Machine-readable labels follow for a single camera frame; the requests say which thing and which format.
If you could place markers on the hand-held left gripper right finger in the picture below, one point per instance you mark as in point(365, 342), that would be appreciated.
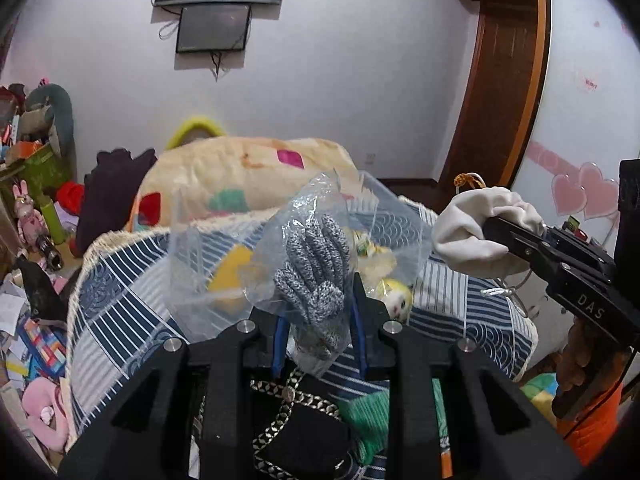
point(359, 332)

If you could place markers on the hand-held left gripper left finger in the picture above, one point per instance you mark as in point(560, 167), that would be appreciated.
point(280, 345)

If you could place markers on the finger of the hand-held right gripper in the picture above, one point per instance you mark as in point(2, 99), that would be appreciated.
point(515, 240)

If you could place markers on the white cloth pouch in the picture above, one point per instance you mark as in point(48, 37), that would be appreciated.
point(465, 240)

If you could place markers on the grey knit gloves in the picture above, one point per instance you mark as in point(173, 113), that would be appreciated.
point(312, 280)

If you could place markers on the clear plastic bag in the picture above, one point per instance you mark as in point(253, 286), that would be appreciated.
point(220, 270)

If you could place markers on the person's right hand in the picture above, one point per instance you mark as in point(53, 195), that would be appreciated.
point(575, 360)

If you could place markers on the yellow plush doll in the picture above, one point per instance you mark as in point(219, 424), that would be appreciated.
point(397, 300)

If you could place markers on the amber hair clip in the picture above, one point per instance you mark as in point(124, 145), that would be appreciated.
point(465, 180)

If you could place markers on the green knitted cloth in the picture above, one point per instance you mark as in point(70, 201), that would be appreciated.
point(370, 415)

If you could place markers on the pink heart stickers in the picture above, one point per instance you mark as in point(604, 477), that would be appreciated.
point(585, 192)

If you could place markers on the yellow snack packet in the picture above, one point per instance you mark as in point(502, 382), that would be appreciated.
point(370, 247)

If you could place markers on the green yellow cloth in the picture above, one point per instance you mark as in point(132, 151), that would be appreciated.
point(540, 395)

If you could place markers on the wooden wardrobe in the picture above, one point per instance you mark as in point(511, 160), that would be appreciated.
point(500, 85)

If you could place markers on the blue white patterned quilt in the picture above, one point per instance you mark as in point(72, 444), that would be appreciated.
point(130, 300)

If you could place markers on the beige patterned pillow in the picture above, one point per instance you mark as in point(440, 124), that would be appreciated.
point(215, 170)

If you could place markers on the white sliding wardrobe door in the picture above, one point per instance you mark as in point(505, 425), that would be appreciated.
point(585, 60)

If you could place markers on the dark purple cloth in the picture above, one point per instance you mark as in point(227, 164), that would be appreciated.
point(110, 195)

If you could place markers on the colourful checked book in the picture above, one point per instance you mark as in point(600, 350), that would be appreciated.
point(42, 347)

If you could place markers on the pink plush toy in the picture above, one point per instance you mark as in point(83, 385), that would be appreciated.
point(42, 410)

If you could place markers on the black bird figure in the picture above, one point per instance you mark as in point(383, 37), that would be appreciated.
point(40, 290)

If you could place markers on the red cloth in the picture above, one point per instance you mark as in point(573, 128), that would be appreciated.
point(71, 197)

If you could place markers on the green bottle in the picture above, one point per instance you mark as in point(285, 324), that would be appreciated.
point(52, 220)

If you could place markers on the pink rabbit doll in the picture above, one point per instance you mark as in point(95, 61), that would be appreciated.
point(29, 215)

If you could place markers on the green cardboard box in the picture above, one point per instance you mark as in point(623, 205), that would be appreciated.
point(45, 170)

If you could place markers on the grey plush toy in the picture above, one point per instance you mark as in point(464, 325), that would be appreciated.
point(57, 115)

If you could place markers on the wall socket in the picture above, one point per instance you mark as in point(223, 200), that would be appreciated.
point(370, 159)

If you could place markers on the small wall monitor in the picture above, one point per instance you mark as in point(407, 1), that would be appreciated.
point(212, 27)

